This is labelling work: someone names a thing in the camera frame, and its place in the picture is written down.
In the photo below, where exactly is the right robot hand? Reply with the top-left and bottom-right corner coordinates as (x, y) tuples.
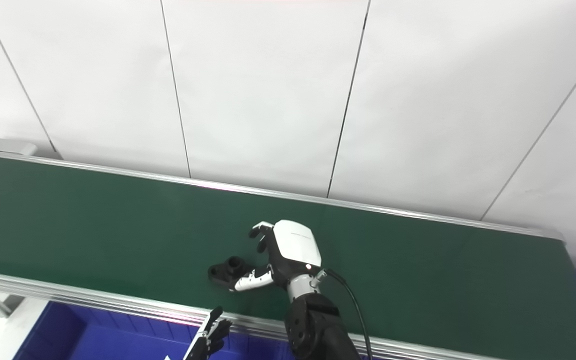
(234, 219), (323, 293)

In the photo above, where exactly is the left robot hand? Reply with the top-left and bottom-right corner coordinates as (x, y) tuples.
(183, 306), (233, 360)

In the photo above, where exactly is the black plastic part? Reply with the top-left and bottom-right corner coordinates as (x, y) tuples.
(207, 255), (257, 291)

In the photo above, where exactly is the blue plastic bin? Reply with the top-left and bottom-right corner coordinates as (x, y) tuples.
(13, 299), (294, 360)

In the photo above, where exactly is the green conveyor belt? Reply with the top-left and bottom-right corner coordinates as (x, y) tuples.
(0, 154), (576, 360)
(0, 137), (567, 360)

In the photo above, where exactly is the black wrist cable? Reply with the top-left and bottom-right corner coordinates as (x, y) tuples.
(313, 268), (374, 360)

